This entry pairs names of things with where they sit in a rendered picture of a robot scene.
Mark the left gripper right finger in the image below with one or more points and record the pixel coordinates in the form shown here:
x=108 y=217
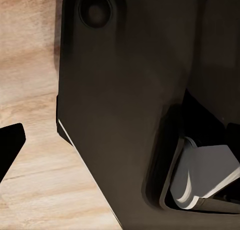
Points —
x=232 y=139

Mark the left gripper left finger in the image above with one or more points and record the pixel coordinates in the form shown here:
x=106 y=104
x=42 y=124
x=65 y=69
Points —
x=12 y=139

